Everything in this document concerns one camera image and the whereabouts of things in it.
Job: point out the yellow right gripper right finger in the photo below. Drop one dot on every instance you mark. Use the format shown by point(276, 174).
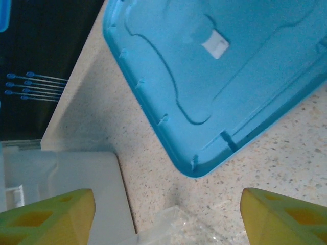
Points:
point(286, 222)

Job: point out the white plastic storage box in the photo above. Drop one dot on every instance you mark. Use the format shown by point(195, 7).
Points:
point(89, 173)

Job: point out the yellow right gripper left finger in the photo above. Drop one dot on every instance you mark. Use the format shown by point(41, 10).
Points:
point(43, 222)

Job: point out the clear acrylic test tube rack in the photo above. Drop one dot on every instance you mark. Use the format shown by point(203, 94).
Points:
point(178, 227)

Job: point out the blue plastic box lid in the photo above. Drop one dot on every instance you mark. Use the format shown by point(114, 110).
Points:
point(217, 89)

